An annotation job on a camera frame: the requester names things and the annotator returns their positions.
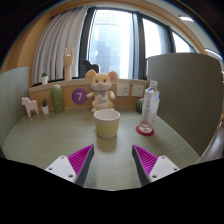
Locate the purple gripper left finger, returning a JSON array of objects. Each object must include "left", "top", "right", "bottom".
[{"left": 46, "top": 144, "right": 94, "bottom": 186}]

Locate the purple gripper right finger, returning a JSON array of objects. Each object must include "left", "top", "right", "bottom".
[{"left": 132, "top": 145, "right": 179, "bottom": 186}]

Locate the clear plastic water bottle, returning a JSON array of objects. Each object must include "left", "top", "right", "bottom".
[{"left": 139, "top": 80, "right": 160, "bottom": 131}]

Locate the red round coaster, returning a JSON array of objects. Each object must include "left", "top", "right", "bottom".
[{"left": 136, "top": 125, "right": 155, "bottom": 136}]

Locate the yellow paper cup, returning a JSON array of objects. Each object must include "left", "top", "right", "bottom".
[{"left": 94, "top": 109, "right": 120, "bottom": 139}]

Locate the round green cactus ornament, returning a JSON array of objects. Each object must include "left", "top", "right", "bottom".
[{"left": 136, "top": 98, "right": 144, "bottom": 113}]

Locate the small potted plant on desk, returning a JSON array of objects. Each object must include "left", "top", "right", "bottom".
[{"left": 41, "top": 99, "right": 49, "bottom": 115}]

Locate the purple number seven sign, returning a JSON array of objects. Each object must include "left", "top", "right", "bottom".
[{"left": 72, "top": 88, "right": 87, "bottom": 105}]

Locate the pink wooden horse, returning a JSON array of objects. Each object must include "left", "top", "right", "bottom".
[{"left": 22, "top": 97, "right": 39, "bottom": 116}]

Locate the tall green cactus ornament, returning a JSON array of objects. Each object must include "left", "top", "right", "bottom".
[{"left": 50, "top": 84, "right": 64, "bottom": 113}]

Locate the plush mouse toy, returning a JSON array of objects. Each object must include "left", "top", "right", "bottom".
[{"left": 85, "top": 70, "right": 118, "bottom": 113}]

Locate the green right desk partition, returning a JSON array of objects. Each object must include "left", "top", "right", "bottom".
[{"left": 147, "top": 53, "right": 223, "bottom": 156}]

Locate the green desk partition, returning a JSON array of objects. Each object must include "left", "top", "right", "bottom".
[
  {"left": 147, "top": 53, "right": 223, "bottom": 156},
  {"left": 0, "top": 66, "right": 30, "bottom": 148}
]

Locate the small potted plant on sill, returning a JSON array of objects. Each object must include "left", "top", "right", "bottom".
[{"left": 41, "top": 72, "right": 48, "bottom": 85}]

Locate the black horse figurine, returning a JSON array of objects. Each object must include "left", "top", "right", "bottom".
[{"left": 82, "top": 60, "right": 99, "bottom": 73}]

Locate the green left desk partition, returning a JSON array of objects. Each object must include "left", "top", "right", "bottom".
[{"left": 0, "top": 66, "right": 30, "bottom": 148}]

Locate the wooden hand model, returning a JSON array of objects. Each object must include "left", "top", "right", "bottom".
[{"left": 63, "top": 50, "right": 74, "bottom": 80}]

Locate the grey curtain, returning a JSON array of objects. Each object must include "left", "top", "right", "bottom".
[{"left": 32, "top": 6, "right": 88, "bottom": 84}]

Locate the ceiling light strip right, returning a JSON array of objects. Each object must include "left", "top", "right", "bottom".
[{"left": 179, "top": 15, "right": 194, "bottom": 22}]

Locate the white wall socket right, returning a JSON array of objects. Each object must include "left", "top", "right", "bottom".
[{"left": 132, "top": 84, "right": 144, "bottom": 97}]

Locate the white wall socket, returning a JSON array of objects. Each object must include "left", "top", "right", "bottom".
[
  {"left": 117, "top": 84, "right": 129, "bottom": 97},
  {"left": 132, "top": 84, "right": 144, "bottom": 97}
]

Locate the white wall socket left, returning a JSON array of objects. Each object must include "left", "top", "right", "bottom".
[{"left": 117, "top": 84, "right": 129, "bottom": 97}]

